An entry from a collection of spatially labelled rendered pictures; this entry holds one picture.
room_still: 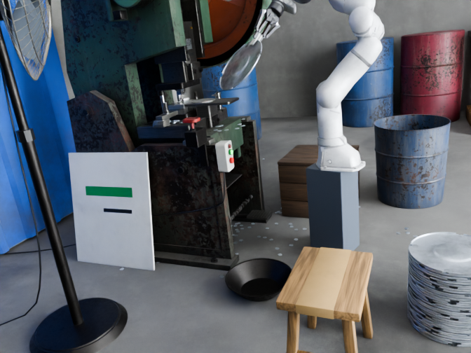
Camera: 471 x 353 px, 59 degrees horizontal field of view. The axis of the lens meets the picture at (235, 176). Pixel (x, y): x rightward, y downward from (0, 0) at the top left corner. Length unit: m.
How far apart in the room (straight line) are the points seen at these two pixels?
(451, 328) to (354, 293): 0.45
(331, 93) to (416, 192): 1.02
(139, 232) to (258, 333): 0.84
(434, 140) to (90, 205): 1.90
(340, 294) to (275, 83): 4.42
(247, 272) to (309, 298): 0.75
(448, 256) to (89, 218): 1.72
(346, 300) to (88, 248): 1.55
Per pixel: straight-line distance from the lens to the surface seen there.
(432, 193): 2.67
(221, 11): 2.49
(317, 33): 5.32
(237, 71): 2.06
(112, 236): 2.31
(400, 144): 2.52
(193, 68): 2.13
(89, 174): 2.33
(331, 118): 1.93
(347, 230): 2.08
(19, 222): 2.93
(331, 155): 1.94
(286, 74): 5.45
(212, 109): 2.14
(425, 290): 1.60
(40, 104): 3.03
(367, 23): 1.89
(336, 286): 1.33
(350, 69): 1.89
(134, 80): 2.20
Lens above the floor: 1.08
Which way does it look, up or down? 19 degrees down
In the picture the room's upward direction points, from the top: 7 degrees counter-clockwise
